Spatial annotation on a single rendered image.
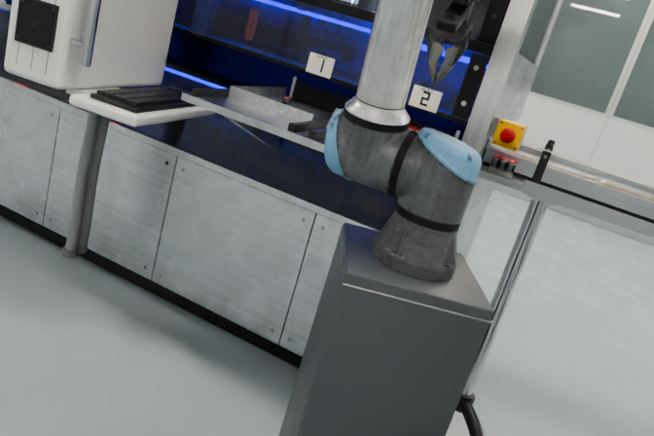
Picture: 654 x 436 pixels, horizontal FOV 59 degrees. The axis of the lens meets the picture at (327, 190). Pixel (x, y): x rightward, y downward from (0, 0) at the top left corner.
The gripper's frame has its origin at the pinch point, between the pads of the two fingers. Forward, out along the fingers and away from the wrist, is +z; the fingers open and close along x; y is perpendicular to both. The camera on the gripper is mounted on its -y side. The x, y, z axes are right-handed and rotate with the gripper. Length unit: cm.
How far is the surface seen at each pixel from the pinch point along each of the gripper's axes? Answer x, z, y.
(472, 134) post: -8.9, 13.0, 27.6
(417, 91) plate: 9.6, 6.4, 27.4
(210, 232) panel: 64, 73, 28
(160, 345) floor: 63, 110, 10
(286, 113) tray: 35.5, 20.2, 1.6
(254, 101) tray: 45.7, 20.1, 1.6
